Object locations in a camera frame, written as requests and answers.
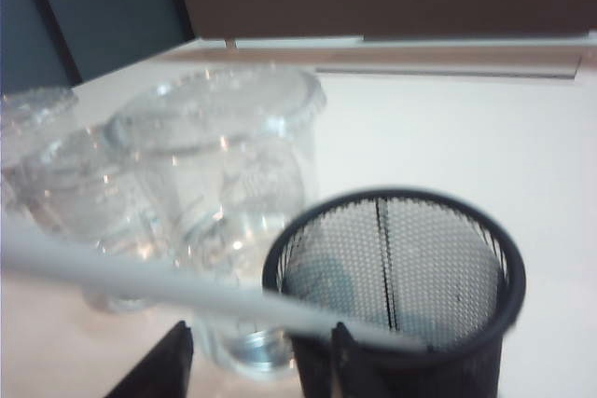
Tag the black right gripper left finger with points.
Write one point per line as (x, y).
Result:
(163, 365)

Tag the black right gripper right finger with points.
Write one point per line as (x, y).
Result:
(359, 370)

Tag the white plastic straw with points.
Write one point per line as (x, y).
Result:
(163, 281)

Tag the clear plastic cup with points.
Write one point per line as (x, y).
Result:
(42, 146)
(233, 151)

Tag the black mesh pen holder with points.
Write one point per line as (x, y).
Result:
(466, 360)

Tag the flat board with black edge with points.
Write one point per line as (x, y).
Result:
(448, 67)

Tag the dark blue-grey panel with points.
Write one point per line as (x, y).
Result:
(93, 11)

